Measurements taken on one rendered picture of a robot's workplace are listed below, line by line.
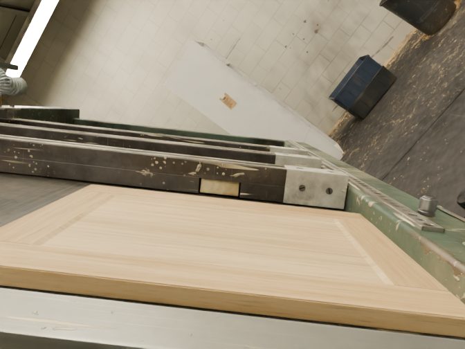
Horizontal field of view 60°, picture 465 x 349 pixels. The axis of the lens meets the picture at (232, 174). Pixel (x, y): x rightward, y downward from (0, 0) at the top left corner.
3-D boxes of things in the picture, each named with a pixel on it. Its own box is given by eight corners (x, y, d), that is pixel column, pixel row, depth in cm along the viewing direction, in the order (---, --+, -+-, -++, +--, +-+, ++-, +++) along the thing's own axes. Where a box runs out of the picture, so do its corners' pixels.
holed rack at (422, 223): (444, 233, 52) (445, 228, 51) (421, 230, 52) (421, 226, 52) (291, 140, 215) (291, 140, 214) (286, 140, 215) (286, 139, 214)
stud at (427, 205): (437, 219, 59) (441, 199, 59) (421, 217, 59) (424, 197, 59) (430, 215, 62) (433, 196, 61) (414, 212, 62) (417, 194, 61)
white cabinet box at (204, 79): (344, 154, 438) (192, 39, 424) (311, 194, 455) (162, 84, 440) (337, 142, 496) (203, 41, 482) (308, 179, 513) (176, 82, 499)
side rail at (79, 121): (281, 162, 208) (284, 141, 207) (72, 139, 210) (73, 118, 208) (280, 160, 216) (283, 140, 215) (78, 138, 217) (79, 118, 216)
